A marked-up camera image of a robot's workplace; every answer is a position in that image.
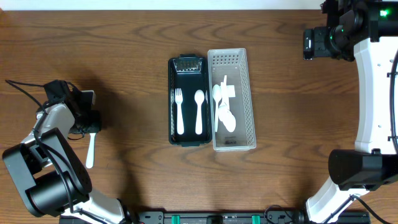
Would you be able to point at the white plastic spoon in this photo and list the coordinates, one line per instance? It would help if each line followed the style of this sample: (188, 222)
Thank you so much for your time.
(217, 96)
(223, 84)
(199, 99)
(224, 100)
(227, 118)

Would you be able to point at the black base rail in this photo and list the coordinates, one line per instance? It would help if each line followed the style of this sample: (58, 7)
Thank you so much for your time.
(274, 215)

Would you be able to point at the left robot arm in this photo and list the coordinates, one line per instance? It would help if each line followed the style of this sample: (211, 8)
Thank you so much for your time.
(49, 166)

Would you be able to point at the black plastic basket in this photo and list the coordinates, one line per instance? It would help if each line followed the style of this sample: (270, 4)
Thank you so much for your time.
(189, 73)

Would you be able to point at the white plastic fork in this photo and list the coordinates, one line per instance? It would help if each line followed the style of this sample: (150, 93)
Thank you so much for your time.
(179, 101)
(90, 158)

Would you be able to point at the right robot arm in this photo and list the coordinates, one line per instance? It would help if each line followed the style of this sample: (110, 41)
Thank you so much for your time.
(364, 32)

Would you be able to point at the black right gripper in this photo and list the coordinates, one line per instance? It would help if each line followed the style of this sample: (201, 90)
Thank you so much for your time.
(319, 44)

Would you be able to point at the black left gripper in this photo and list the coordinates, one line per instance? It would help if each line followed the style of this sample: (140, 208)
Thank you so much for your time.
(88, 125)

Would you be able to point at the clear plastic basket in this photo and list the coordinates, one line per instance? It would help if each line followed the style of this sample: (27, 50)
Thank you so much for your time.
(234, 64)

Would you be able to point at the white label sticker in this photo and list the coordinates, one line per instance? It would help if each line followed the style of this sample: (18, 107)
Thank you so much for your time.
(231, 91)

